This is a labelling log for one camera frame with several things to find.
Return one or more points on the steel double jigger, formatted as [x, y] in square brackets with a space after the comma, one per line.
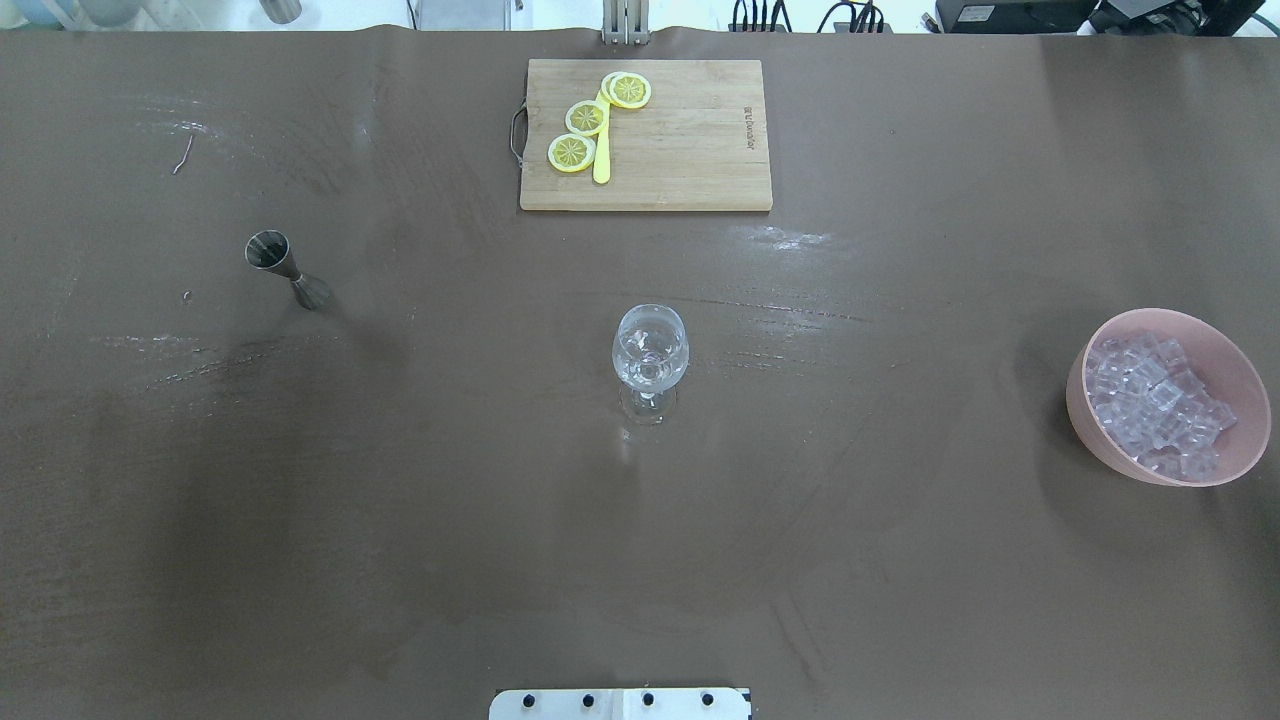
[271, 251]

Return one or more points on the clear wine glass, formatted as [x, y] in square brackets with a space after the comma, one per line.
[650, 355]

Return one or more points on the pile of clear ice cubes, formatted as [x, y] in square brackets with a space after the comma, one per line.
[1146, 395]

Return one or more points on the wooden cutting board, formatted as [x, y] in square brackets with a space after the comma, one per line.
[700, 144]

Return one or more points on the lemon slice middle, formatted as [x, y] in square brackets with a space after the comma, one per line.
[587, 118]

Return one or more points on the lemon slice under far slice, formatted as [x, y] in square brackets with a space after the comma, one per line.
[606, 87]

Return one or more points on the steel cup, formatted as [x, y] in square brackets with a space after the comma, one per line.
[281, 12]

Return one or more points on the pink bowl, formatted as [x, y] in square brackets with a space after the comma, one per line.
[1229, 374]

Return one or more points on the lemon slice near handle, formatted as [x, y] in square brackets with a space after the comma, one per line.
[571, 153]

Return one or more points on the aluminium frame post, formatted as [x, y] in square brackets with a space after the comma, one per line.
[626, 22]

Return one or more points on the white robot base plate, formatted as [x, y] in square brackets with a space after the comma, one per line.
[623, 703]

